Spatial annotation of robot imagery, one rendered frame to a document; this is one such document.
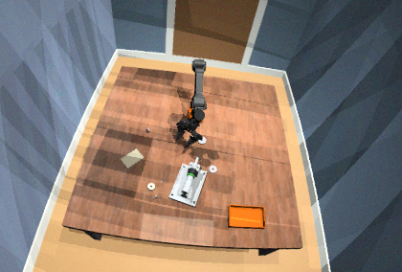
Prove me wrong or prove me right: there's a cream ring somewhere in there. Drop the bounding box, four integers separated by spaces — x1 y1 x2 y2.
147 183 155 191

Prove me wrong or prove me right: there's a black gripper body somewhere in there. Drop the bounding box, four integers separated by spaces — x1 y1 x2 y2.
176 118 203 141

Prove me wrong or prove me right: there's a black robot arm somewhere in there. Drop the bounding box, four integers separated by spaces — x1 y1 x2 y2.
179 59 207 130

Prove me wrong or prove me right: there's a white flat washer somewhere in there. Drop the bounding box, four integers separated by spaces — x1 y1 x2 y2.
209 165 217 173

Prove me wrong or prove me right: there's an orange shallow tray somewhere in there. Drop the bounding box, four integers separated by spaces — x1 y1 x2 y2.
228 204 266 229

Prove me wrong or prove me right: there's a white flat disc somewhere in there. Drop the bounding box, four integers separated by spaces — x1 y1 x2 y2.
197 137 207 145

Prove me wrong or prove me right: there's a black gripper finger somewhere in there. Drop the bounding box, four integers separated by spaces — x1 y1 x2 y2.
186 136 199 147
176 126 186 141

